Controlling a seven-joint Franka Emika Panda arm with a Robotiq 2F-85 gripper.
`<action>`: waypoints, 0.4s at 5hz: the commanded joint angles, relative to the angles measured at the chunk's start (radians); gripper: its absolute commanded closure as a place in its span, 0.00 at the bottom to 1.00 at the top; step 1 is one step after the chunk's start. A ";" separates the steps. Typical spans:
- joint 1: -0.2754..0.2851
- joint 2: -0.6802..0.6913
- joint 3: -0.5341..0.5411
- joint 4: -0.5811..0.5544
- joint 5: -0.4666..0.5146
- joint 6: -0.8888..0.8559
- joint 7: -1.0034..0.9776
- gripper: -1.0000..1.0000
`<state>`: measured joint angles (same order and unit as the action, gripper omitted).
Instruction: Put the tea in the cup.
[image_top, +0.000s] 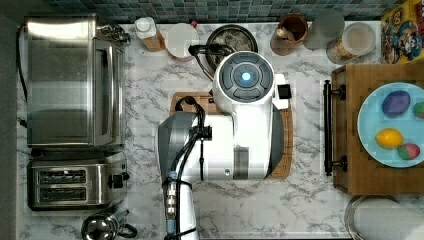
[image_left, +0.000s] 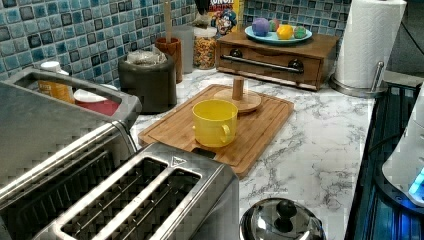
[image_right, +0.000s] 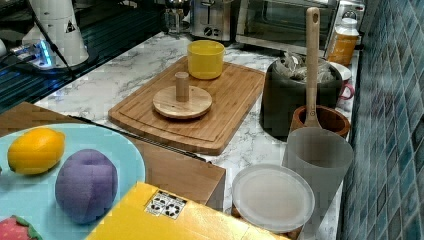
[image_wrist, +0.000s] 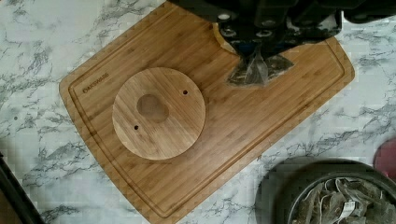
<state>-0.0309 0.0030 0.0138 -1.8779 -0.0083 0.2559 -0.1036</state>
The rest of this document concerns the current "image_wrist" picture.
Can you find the dark bowl of tea bags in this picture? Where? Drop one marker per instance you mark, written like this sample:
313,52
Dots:
329,192

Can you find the round wooden lid with knob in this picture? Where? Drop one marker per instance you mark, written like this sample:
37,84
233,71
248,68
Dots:
158,113

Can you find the bamboo cutting board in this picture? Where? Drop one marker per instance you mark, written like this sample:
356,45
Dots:
241,122

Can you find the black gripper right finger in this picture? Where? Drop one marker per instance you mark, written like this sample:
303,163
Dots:
288,35

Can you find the pyramid tea bag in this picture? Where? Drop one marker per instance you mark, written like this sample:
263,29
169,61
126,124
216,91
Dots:
255,70

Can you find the dark red round object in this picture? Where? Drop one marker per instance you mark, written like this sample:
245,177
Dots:
385,159

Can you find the yellow ceramic cup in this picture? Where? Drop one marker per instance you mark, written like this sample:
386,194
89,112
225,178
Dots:
222,42

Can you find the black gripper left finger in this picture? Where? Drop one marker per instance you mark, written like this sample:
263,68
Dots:
238,28

